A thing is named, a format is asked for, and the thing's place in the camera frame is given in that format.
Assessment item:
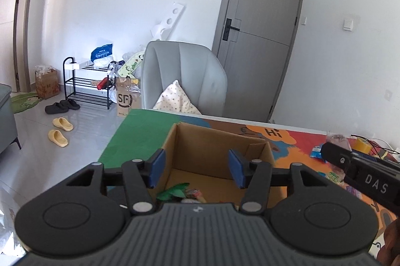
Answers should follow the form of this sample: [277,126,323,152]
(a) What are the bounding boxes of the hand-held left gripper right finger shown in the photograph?
[228,148,329,217]

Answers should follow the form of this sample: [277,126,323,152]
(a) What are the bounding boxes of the blue plastic bag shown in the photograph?
[90,43,114,68]

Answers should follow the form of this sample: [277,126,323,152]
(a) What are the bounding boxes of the white foam board with holes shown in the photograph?
[150,2,186,41]

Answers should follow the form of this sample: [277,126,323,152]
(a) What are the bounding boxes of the black door handle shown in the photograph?
[222,18,241,42]

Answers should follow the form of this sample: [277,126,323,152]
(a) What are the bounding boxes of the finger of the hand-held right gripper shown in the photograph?
[321,142,352,173]

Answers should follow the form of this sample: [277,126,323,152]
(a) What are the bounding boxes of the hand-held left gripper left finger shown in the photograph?
[64,148,166,217]

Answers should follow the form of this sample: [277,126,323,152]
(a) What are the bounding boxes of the grey sofa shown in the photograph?
[0,83,22,154]

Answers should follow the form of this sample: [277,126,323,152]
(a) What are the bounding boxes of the clear pink snack packet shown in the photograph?
[325,132,351,148]

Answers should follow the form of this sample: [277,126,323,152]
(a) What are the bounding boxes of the black shoe rack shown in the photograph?
[63,57,117,110]

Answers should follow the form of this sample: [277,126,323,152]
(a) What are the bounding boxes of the yellow tape roll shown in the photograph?
[351,137,374,157]

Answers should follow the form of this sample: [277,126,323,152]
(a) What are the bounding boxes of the grey door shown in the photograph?
[212,0,307,123]

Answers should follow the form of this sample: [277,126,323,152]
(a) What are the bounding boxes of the small cardboard box with bags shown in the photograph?
[34,65,60,100]

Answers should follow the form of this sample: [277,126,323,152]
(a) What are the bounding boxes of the brown cardboard box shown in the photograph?
[147,123,277,213]

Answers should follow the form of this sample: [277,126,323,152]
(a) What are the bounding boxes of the green floor mat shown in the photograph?
[11,92,44,114]

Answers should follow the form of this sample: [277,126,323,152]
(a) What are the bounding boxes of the white dotted pillow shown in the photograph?
[152,80,202,116]

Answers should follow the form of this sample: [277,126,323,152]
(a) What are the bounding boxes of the pile of assorted snack packets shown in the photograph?
[325,170,365,201]

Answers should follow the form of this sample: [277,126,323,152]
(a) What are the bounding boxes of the yellow slipper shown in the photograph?
[51,117,74,132]
[48,129,69,148]

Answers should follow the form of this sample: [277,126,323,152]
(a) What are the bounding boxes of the person's right hand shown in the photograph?
[376,217,400,263]

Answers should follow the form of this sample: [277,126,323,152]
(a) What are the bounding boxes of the grey armchair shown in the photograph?
[140,41,228,117]

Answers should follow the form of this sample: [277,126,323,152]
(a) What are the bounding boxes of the green yellow printed bag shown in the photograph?
[118,53,145,79]

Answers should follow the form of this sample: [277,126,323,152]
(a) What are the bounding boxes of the black slipper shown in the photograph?
[59,99,81,110]
[44,103,69,115]

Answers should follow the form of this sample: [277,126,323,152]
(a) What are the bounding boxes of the brown paper bag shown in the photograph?
[116,77,142,118]

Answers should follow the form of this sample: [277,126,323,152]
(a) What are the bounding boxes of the grey doorway frame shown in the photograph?
[0,0,43,93]

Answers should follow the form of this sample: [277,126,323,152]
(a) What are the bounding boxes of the green snack packet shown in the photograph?
[156,182,191,202]

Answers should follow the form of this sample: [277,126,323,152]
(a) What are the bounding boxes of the small red snack packet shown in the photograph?
[181,189,207,204]

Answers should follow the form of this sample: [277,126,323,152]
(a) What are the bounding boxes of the blue snack packet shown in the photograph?
[309,145,326,159]

